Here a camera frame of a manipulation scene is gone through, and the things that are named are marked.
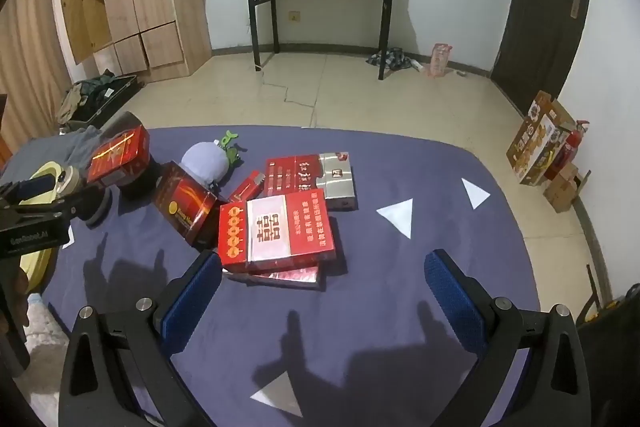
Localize red white cigarette box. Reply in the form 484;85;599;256
218;188;337;273

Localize pink shiny cigarette box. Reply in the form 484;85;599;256
222;264;322;290

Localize small brown cardboard box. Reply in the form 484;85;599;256
542;164;591;212

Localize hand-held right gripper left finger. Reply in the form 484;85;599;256
57;251;222;427

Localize printed cardboard box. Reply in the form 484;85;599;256
506;91;576;185

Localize grey cloth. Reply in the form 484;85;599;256
0;127;108;188

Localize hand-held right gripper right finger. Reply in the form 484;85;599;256
424;249;593;427

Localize red fire extinguisher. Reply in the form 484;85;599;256
550;121;590;180

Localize open black suitcase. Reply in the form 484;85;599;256
57;74;143;128

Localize red box gold characters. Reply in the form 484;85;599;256
263;153;325;198

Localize pink plastic bag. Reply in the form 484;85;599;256
426;43;452;78

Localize plaid clothes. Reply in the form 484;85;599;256
366;48;423;72

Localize blue-grey plush toy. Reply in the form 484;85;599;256
180;130;247;188

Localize dark red cigarette box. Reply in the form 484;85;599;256
152;161;228;250

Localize silver striped cigarette box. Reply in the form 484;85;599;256
317;151;359;210

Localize red gold cigarette box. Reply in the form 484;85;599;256
87;127;151;185

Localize red clear lighter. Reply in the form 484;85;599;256
227;171;267;204

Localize pale yellow plastic basin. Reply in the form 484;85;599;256
15;159;63;295

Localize dark door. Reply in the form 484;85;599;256
490;0;593;100

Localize beige curtain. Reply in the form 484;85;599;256
0;0;76;148

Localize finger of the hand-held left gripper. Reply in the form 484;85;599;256
0;172;76;220

